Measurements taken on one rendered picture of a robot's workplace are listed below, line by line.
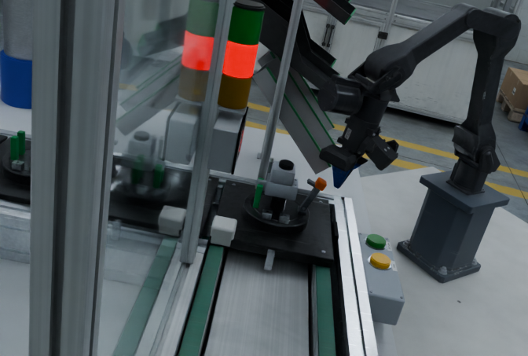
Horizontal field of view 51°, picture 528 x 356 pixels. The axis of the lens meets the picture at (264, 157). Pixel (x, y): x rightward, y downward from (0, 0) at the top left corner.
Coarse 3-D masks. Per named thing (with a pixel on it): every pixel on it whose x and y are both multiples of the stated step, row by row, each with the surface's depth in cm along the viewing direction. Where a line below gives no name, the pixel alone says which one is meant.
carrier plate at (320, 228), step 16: (224, 192) 120; (240, 192) 121; (224, 208) 114; (240, 208) 115; (320, 208) 121; (240, 224) 109; (320, 224) 115; (240, 240) 104; (256, 240) 105; (272, 240) 106; (288, 240) 107; (304, 240) 108; (320, 240) 109; (288, 256) 105; (304, 256) 104; (320, 256) 104
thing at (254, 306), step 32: (256, 256) 110; (192, 288) 91; (224, 288) 99; (256, 288) 101; (288, 288) 102; (320, 288) 99; (192, 320) 86; (224, 320) 92; (256, 320) 93; (288, 320) 95; (320, 320) 91; (160, 352) 78; (192, 352) 80; (224, 352) 85; (256, 352) 86; (288, 352) 88; (320, 352) 85
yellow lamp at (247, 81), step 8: (224, 80) 82; (232, 80) 81; (240, 80) 82; (248, 80) 82; (224, 88) 82; (232, 88) 82; (240, 88) 82; (248, 88) 83; (224, 96) 83; (232, 96) 82; (240, 96) 83; (248, 96) 85; (224, 104) 83; (232, 104) 83; (240, 104) 83
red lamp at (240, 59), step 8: (232, 48) 80; (240, 48) 79; (248, 48) 80; (256, 48) 81; (232, 56) 80; (240, 56) 80; (248, 56) 80; (224, 64) 81; (232, 64) 81; (240, 64) 80; (248, 64) 81; (224, 72) 82; (232, 72) 81; (240, 72) 81; (248, 72) 82
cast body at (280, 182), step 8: (280, 160) 110; (288, 160) 111; (272, 168) 111; (280, 168) 109; (288, 168) 109; (272, 176) 109; (280, 176) 109; (288, 176) 109; (256, 184) 112; (264, 184) 112; (272, 184) 110; (280, 184) 110; (288, 184) 109; (296, 184) 111; (272, 192) 110; (280, 192) 110; (288, 192) 110; (296, 192) 110
